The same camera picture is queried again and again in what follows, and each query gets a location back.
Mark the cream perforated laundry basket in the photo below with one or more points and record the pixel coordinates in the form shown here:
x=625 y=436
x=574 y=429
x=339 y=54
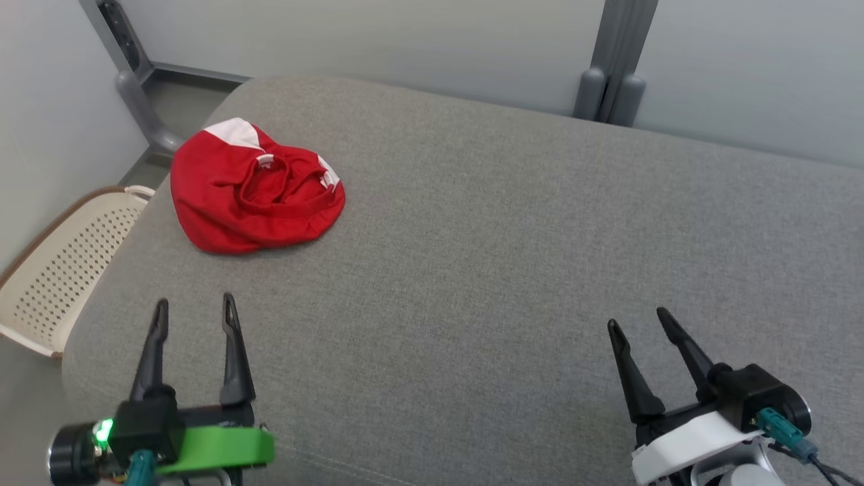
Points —
x=61 y=270

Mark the grey partition base rail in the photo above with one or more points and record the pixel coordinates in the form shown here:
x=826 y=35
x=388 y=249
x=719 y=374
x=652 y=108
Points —
x=202 y=72

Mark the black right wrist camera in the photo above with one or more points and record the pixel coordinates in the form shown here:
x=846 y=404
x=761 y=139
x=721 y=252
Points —
x=749 y=395

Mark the red and white shirt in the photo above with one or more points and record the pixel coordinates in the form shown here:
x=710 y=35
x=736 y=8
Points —
x=229 y=209

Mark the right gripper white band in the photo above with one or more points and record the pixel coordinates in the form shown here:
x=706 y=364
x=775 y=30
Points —
x=688 y=442

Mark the grey partition post black strip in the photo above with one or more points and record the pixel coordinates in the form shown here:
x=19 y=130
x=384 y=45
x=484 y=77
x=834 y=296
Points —
x=131 y=88

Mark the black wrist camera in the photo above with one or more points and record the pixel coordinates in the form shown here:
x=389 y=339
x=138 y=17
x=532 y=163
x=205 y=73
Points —
x=749 y=395
x=145 y=428

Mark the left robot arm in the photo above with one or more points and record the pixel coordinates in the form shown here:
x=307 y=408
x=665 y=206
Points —
x=226 y=480

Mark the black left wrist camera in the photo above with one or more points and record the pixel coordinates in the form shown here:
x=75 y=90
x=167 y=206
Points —
x=145 y=428

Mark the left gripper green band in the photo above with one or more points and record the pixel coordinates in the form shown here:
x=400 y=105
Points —
x=216 y=447

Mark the grey partition post two feet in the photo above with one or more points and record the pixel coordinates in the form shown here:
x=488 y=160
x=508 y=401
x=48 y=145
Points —
x=617 y=61

